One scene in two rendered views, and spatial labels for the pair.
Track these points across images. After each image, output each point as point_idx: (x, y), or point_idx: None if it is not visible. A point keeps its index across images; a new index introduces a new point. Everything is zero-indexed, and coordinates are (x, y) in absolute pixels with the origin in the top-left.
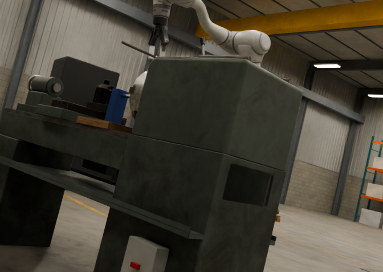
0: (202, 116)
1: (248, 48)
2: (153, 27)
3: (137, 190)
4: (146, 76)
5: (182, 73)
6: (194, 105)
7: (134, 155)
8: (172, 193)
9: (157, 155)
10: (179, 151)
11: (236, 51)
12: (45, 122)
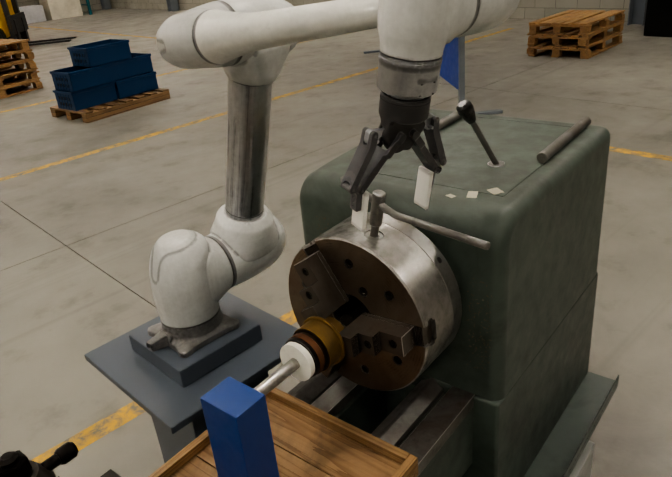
0: (582, 251)
1: (285, 51)
2: (377, 133)
3: (527, 447)
4: (503, 272)
5: (559, 210)
6: (575, 246)
7: (515, 417)
8: (563, 380)
9: (543, 368)
10: (565, 327)
11: (235, 64)
12: None
